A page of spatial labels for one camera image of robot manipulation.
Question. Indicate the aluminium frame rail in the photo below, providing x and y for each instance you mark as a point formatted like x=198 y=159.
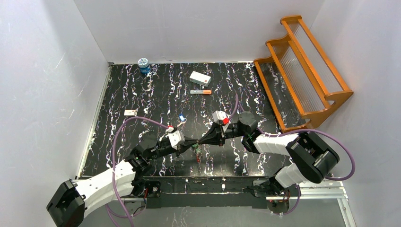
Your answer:
x=224 y=186

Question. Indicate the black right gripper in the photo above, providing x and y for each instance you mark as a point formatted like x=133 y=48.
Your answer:
x=219 y=133

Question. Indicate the key with blue tag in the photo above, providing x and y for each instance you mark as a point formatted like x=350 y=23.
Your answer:
x=182 y=119

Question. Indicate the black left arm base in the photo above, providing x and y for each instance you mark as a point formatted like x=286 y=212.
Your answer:
x=146 y=188

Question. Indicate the blue jar with white lid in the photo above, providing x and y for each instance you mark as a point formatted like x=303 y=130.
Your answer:
x=144 y=65

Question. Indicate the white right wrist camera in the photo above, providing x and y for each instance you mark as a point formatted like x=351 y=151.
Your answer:
x=220 y=118

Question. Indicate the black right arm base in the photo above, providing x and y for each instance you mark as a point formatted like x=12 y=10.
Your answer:
x=281 y=201

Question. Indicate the orange wooden tiered rack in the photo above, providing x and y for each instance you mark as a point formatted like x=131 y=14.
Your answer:
x=302 y=84

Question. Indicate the small white eraser block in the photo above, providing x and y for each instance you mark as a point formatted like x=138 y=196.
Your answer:
x=130 y=113

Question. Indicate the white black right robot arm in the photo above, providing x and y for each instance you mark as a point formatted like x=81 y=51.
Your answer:
x=312 y=158

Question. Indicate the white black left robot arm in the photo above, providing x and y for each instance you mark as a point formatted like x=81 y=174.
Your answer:
x=72 y=202

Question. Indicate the white orange marker pen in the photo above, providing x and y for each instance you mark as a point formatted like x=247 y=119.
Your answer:
x=200 y=92

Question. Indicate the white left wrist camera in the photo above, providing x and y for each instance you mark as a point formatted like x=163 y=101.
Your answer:
x=176 y=139

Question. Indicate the white green small box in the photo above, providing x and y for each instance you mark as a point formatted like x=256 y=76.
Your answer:
x=200 y=79

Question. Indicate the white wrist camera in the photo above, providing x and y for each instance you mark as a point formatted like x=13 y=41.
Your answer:
x=176 y=139
x=220 y=118

